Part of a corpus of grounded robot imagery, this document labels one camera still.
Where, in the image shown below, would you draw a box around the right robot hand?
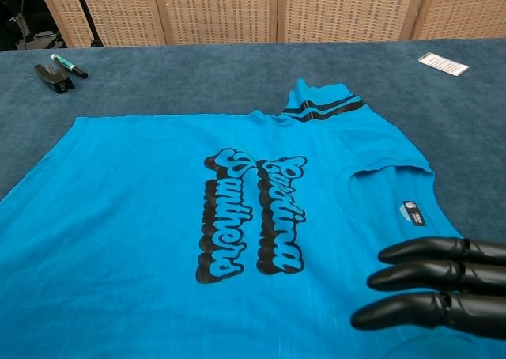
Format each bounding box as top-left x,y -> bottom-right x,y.
350,235 -> 506,340

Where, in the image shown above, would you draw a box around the blue Carolina Panthers T-shirt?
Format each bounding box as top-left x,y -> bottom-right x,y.
0,77 -> 506,359

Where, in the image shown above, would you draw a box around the white smartphone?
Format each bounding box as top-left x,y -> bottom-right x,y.
417,51 -> 470,77

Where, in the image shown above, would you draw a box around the blue fabric table cover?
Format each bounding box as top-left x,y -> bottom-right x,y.
0,37 -> 506,257

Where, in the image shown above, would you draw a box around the wicker folding screen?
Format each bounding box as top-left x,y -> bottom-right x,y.
33,0 -> 506,48

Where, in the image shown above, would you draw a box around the green marker pen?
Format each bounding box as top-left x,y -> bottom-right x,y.
50,53 -> 89,79

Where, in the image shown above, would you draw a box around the black stapler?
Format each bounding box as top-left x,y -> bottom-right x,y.
33,61 -> 76,95

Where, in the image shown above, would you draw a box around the black tripod stand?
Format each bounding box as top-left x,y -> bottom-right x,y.
70,0 -> 104,48

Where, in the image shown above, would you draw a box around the dark background equipment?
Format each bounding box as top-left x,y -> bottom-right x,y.
0,0 -> 66,52

